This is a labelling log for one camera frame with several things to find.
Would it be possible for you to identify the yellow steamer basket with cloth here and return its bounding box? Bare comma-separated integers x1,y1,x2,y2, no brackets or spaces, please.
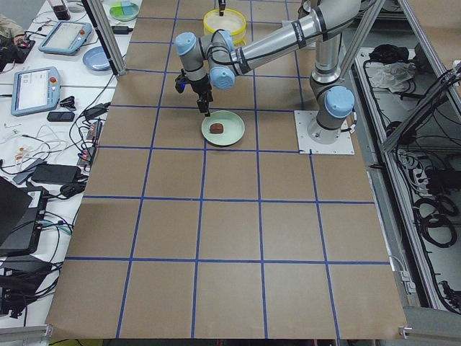
233,37,246,48

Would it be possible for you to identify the aluminium frame post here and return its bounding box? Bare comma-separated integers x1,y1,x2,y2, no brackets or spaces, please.
82,0,127,77

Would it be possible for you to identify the upper teach pendant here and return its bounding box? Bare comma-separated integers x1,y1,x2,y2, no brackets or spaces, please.
38,21,93,56

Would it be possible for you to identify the green plate with blocks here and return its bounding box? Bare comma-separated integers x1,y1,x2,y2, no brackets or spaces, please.
109,1,140,22

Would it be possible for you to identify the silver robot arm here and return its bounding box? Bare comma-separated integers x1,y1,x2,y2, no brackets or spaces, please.
174,1,361,144

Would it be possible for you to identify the black power adapter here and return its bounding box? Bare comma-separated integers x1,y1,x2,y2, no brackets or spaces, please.
31,164,81,185

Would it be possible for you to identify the lower teach pendant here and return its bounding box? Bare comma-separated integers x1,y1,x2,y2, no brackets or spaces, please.
11,66,61,117

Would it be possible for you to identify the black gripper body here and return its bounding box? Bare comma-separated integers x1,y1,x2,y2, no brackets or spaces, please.
175,68,212,112

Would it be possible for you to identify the black laptop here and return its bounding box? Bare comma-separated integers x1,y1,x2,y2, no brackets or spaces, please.
1,178,48,257

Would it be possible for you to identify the light green plate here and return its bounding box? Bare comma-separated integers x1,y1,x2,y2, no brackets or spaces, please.
201,110,245,146

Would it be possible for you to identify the white crumpled cloth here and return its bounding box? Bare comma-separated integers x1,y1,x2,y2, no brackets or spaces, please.
370,62,416,93

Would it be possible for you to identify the yellow rimmed steamer basket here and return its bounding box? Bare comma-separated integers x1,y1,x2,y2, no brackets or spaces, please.
202,9,246,38

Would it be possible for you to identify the blue plate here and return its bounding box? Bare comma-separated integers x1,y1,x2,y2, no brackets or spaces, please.
82,46,111,71

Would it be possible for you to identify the brown steamed bun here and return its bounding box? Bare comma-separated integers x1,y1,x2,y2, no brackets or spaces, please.
210,123,224,134

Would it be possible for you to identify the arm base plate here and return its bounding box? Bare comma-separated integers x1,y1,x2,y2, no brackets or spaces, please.
294,110,355,155

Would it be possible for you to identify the teach pendant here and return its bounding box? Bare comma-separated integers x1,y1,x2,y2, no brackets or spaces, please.
11,66,61,117
38,21,93,56

